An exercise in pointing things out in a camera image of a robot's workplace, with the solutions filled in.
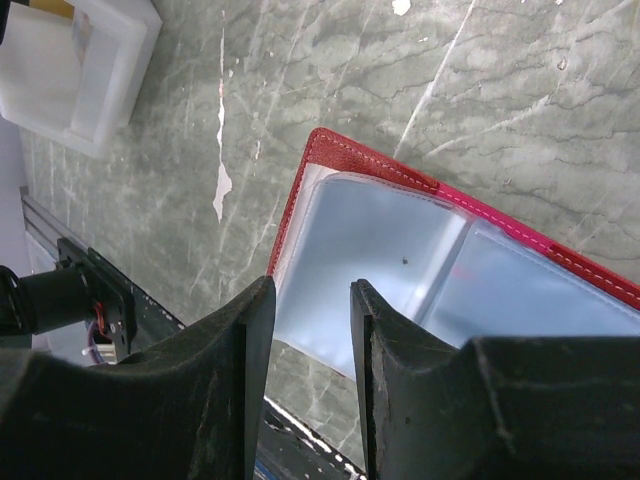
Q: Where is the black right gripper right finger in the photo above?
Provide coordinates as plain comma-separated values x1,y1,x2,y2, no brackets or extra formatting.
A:
350,280,639,479

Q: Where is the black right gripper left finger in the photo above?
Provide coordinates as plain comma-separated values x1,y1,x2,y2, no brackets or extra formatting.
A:
1,276,276,479

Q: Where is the red card holder wallet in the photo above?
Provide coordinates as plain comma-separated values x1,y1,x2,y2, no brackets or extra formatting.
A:
268,128,639,377

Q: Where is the orange credit card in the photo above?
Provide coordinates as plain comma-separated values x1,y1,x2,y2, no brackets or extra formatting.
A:
28,0,74,19

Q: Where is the white card tray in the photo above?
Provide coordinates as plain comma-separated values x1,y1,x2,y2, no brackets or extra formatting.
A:
1,1,162,158

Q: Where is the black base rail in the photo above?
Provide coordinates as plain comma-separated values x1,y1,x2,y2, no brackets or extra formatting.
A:
50,238,363,479

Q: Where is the aluminium frame rail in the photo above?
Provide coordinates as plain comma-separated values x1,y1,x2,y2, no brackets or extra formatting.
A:
20,186,68,261

